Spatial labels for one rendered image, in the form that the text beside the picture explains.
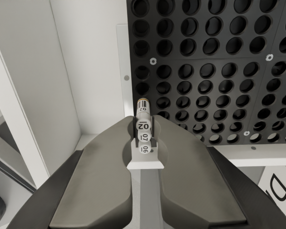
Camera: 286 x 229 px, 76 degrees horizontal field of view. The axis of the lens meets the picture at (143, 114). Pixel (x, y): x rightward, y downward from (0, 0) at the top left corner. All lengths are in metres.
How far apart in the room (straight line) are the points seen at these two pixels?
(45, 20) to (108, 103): 0.11
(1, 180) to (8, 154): 0.05
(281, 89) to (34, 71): 0.21
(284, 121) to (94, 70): 0.21
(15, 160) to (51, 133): 0.32
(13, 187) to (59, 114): 0.33
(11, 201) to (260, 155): 0.51
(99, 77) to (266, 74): 0.17
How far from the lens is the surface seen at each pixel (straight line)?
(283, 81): 0.20
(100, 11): 0.22
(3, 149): 0.51
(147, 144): 0.18
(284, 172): 0.36
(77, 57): 0.23
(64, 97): 0.23
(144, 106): 0.15
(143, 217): 1.15
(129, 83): 0.21
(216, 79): 0.17
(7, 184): 0.52
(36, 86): 0.18
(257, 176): 0.45
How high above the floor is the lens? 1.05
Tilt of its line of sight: 60 degrees down
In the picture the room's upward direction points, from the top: 180 degrees clockwise
